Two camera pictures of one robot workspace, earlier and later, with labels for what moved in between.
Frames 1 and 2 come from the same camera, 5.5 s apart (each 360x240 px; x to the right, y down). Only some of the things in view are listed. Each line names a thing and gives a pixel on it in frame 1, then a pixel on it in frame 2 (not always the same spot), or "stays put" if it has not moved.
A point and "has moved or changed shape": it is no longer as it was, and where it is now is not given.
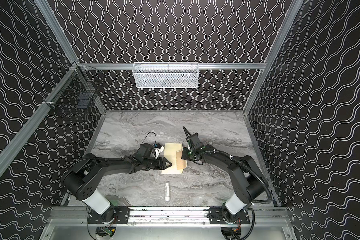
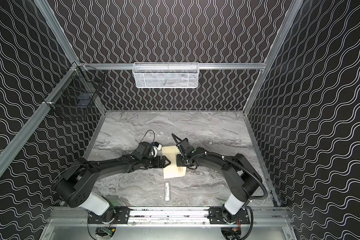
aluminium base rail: [167, 216] stays put
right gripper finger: [185, 153] to [179, 162]
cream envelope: [170, 151] has moved or changed shape
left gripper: [156, 163] stays put
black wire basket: [76, 93] stays put
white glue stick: [167, 192] stays put
